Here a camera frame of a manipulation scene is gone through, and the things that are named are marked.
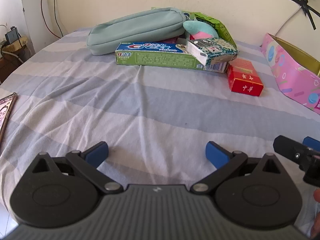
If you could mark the grey charger device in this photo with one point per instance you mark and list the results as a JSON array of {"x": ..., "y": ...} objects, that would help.
[{"x": 12, "y": 36}]

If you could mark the green tissue packet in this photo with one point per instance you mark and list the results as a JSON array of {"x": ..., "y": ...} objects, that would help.
[{"x": 221, "y": 27}]

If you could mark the striped blue bed sheet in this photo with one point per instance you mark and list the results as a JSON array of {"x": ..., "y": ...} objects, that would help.
[{"x": 125, "y": 105}]

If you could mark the pink biscuit tin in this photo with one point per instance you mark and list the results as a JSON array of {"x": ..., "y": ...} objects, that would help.
[{"x": 287, "y": 77}]

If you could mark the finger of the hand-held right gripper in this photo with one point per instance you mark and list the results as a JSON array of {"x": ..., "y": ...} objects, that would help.
[
  {"x": 311, "y": 143},
  {"x": 287, "y": 148}
]

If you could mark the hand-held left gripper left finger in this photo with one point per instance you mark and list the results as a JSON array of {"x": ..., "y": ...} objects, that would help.
[{"x": 97, "y": 153}]

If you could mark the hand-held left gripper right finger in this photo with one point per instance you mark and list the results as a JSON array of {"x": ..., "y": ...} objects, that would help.
[{"x": 216, "y": 155}]

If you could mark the green and blue toothpaste box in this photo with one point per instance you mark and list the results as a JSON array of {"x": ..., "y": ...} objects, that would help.
[{"x": 155, "y": 58}]

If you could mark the dark wooden furniture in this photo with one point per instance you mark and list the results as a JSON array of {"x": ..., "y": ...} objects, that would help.
[{"x": 10, "y": 67}]

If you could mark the teal fabric pouch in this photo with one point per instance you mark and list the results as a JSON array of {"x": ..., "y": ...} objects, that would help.
[{"x": 130, "y": 30}]

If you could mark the pink packet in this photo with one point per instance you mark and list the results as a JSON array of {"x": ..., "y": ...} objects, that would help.
[{"x": 173, "y": 40}]

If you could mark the red cardboard box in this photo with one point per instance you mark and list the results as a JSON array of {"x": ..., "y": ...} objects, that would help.
[{"x": 243, "y": 80}]

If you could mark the wooden block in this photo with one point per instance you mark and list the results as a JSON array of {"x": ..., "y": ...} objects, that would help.
[{"x": 15, "y": 47}]

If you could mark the person's right hand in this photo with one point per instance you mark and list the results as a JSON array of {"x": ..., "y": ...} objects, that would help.
[{"x": 317, "y": 225}]

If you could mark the teal and pink plush toy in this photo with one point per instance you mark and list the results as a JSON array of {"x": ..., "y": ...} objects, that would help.
[{"x": 200, "y": 28}]

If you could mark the black tape cross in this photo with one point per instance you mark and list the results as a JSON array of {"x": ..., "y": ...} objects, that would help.
[{"x": 303, "y": 3}]

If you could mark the floral patterned small box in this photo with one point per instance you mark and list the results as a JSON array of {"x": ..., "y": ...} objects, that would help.
[{"x": 217, "y": 50}]

